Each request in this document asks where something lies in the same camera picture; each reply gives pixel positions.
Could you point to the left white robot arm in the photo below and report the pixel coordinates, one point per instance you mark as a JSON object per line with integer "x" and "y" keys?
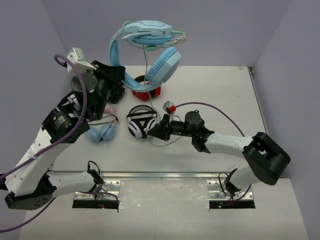
{"x": 31, "y": 185}

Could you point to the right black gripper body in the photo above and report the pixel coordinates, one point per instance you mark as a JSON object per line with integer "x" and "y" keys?
{"x": 179, "y": 128}

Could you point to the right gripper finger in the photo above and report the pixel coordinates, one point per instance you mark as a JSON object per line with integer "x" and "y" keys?
{"x": 165, "y": 121}
{"x": 160, "y": 132}

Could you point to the red headphones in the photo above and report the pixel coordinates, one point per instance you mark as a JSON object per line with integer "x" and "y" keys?
{"x": 146, "y": 96}

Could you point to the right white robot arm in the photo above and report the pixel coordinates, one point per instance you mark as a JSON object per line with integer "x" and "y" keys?
{"x": 266, "y": 160}

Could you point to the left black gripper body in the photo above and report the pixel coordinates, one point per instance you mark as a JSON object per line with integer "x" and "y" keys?
{"x": 110, "y": 72}

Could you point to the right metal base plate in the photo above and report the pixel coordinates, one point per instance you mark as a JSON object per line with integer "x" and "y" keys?
{"x": 215, "y": 193}

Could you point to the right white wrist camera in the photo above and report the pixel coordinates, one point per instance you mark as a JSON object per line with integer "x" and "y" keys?
{"x": 170, "y": 109}

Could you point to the pink cat ear headphones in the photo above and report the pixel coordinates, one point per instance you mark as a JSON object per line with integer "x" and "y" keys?
{"x": 105, "y": 128}

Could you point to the metal table rail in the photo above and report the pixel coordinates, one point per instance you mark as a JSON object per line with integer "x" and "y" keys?
{"x": 134, "y": 175}

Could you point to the white black headphones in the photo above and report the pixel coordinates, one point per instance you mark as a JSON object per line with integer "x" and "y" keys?
{"x": 141, "y": 119}

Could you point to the light blue headphones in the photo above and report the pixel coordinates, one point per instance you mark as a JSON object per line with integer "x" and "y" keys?
{"x": 158, "y": 42}

